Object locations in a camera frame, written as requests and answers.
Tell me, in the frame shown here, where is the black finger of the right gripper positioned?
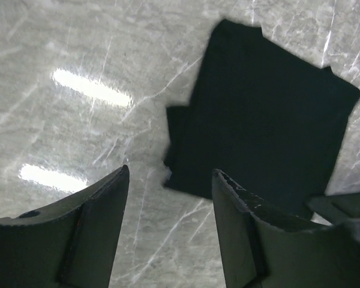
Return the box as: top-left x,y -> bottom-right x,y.
306,192 -> 360,223

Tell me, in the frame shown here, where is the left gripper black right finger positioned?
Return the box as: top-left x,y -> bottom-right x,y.
212,169 -> 360,287

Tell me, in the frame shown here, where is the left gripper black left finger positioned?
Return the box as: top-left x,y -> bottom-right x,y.
0,166 -> 130,287

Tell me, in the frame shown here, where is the black t shirt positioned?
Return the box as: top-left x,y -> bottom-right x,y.
164,19 -> 360,219

